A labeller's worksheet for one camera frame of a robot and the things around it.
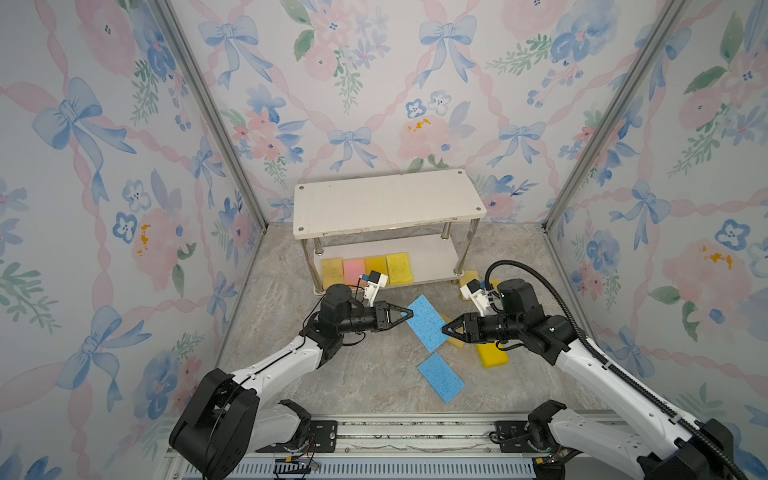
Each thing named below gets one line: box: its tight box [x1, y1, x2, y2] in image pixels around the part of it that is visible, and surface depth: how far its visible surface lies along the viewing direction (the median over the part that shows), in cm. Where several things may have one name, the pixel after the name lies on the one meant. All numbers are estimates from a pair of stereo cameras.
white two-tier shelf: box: [292, 169, 487, 295], surface depth 82 cm
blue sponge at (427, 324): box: [401, 294, 450, 353], surface depth 73 cm
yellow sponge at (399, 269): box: [386, 252, 414, 286], surface depth 99 cm
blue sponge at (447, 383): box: [418, 353, 466, 403], surface depth 84 cm
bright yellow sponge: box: [476, 341, 510, 369], surface depth 87 cm
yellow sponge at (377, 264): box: [365, 256, 388, 276], surface depth 100 cm
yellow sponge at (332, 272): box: [322, 258, 345, 291], surface depth 97 cm
